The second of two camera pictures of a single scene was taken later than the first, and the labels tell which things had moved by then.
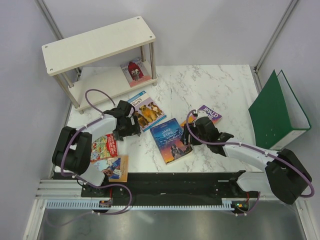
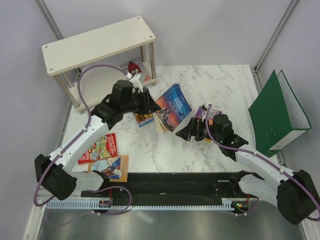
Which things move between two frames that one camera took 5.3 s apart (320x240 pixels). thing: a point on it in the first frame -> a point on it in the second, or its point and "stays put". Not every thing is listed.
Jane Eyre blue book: (169, 136) -> (174, 108)
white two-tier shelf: (99, 64) stays put
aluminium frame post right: (279, 28) stays put
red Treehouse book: (104, 147) stays put
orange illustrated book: (115, 168) stays put
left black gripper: (134, 129) -> (149, 105)
